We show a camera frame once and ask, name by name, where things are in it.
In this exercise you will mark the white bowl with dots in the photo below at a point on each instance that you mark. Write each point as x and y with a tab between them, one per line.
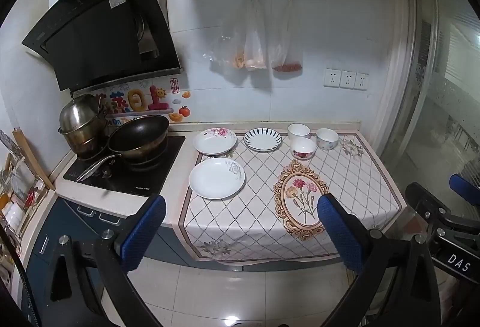
327	139

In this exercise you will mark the white bowl with dark rim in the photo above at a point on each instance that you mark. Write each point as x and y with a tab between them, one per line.
299	130

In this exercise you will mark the white plate with blue stripes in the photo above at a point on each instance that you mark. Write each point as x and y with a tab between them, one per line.
262	139

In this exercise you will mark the clear plastic bag with eggs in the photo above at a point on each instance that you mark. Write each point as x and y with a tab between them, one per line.
255	46

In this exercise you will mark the black range hood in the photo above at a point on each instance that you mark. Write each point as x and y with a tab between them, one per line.
97	34

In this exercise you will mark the crumpled clear plastic bag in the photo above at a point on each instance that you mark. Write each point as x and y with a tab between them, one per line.
227	49

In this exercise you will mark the wooden storage rack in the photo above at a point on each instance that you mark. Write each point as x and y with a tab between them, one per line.
17	181

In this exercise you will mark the blue base cabinet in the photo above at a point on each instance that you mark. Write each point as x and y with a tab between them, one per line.
63	216

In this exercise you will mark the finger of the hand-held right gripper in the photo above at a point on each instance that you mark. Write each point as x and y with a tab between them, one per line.
465	186
427	201

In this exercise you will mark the clear bag with red sausages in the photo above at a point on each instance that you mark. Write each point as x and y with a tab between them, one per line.
287	49

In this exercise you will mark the white plate with pink flowers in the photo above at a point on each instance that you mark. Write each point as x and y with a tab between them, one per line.
214	142

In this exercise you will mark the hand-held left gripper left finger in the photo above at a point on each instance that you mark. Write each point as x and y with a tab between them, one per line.
144	233

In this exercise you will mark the colourful wall stickers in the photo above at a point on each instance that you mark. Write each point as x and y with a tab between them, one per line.
135	100

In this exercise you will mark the black induction cooktop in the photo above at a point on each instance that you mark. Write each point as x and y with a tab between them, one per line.
150	177

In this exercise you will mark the dark steel pot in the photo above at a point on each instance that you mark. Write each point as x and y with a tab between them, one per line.
84	145

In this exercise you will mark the white bowl with red flowers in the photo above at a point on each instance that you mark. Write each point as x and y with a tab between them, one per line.
303	149

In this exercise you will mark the wooden cutting board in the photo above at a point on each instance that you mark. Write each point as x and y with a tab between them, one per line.
33	162

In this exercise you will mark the glass sliding door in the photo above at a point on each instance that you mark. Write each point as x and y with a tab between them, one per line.
442	106

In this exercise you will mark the floral diamond pattern tablecloth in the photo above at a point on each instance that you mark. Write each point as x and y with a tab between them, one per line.
348	184

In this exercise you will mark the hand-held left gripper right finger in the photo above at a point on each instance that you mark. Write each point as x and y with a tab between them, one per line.
339	233

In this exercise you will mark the plain white plate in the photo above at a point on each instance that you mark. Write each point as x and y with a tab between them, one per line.
215	179

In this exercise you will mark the white wall outlet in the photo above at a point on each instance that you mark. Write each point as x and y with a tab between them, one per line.
332	78
362	81
348	79

